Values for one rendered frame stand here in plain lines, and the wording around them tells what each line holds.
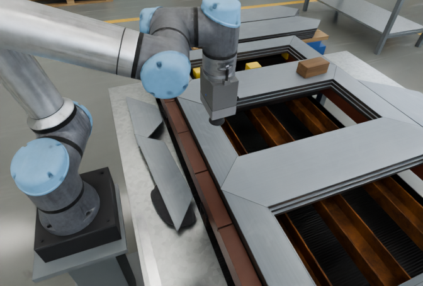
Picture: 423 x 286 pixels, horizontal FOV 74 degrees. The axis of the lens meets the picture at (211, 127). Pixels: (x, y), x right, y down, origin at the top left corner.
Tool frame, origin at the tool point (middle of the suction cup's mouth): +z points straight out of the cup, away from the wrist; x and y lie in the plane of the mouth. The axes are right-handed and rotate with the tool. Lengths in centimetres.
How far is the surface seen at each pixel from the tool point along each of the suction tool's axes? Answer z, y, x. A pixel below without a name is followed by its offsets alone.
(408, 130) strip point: 14, -14, -64
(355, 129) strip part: 14, -7, -48
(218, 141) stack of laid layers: 13.5, 3.6, -2.4
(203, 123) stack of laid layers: 14.1, 13.4, -0.9
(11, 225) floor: 99, 55, 97
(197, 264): 28.1, -23.7, 14.4
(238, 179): 12.3, -12.1, -1.8
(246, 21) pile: 21, 89, -55
